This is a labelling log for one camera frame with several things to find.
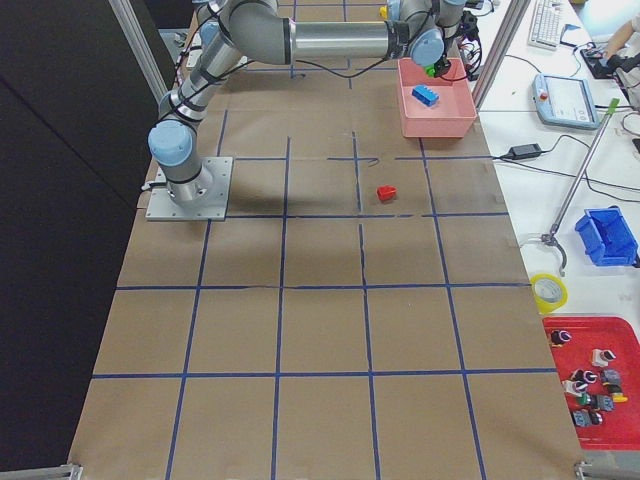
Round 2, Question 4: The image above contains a reacher grabber tool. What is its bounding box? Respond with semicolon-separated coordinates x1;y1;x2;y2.
519;97;621;278

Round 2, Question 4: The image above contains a yellow tape roll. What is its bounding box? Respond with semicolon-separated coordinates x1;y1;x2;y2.
530;273;568;314

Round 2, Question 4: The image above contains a pink plastic box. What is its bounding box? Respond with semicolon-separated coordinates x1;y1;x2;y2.
396;57;478;139

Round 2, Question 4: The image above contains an aluminium frame post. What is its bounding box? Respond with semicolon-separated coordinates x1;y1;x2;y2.
472;0;530;111

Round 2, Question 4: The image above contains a blue toy block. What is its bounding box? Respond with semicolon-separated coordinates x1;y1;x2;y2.
411;85;440;107

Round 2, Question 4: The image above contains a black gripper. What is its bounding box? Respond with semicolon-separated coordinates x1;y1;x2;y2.
433;54;451;78

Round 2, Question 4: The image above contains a black power adapter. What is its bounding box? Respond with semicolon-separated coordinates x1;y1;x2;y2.
506;143;543;160

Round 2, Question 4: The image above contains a red toy block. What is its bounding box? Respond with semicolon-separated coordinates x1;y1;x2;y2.
376;185;397;203

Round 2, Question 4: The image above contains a blue storage bin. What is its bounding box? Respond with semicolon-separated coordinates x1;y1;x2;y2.
575;206;639;268

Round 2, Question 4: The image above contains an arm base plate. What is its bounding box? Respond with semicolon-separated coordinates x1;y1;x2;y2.
145;156;234;221

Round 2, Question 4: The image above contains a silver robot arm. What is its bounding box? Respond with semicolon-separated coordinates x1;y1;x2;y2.
148;1;464;207

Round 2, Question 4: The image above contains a teach pendant tablet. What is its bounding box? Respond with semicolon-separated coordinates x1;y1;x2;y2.
532;74;600;130

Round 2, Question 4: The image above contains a red tray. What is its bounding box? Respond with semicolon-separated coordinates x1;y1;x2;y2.
543;316;639;450

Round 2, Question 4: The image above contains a white keyboard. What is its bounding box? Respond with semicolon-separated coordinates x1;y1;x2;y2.
527;0;562;50

